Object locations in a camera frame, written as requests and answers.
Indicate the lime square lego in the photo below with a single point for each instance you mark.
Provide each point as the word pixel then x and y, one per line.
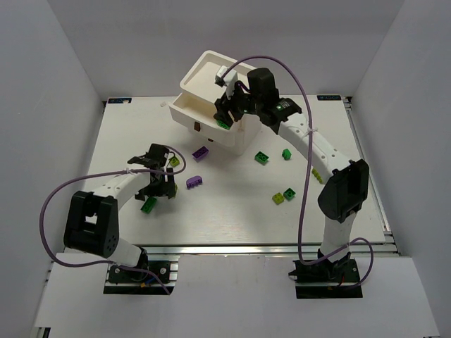
pixel 278 198

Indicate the small green lego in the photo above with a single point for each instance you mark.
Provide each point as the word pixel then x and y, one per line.
pixel 286 154

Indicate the lime long lego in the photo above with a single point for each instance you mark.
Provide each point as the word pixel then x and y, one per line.
pixel 316 174

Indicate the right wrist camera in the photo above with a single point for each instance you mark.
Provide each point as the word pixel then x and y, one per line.
pixel 228 79

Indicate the green square lego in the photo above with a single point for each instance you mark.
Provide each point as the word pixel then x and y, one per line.
pixel 289 194

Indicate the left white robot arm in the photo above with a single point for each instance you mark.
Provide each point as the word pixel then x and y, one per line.
pixel 93 218

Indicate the left blue label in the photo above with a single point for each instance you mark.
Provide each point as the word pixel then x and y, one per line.
pixel 119 100

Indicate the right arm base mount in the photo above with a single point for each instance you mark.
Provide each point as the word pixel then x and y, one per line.
pixel 326 280

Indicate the white drawer cabinet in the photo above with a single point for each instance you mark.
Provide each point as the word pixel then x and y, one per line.
pixel 199 82

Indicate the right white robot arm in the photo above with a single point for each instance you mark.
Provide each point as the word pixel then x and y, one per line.
pixel 345 182

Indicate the purple rounded lego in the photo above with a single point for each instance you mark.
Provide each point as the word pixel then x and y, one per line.
pixel 194 181

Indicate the right blue label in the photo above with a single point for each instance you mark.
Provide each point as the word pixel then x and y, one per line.
pixel 328 97

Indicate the dark green long lego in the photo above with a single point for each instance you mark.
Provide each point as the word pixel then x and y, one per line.
pixel 149 205

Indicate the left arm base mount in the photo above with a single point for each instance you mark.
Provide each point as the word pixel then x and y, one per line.
pixel 120 281

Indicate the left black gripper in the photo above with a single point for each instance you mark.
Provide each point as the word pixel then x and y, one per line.
pixel 163 179

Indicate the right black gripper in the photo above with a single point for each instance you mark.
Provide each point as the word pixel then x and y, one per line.
pixel 227 110

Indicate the purple rectangular lego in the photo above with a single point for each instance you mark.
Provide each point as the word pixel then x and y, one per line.
pixel 200 154

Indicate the blue label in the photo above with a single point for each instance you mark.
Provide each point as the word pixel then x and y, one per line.
pixel 119 100
pixel 328 97

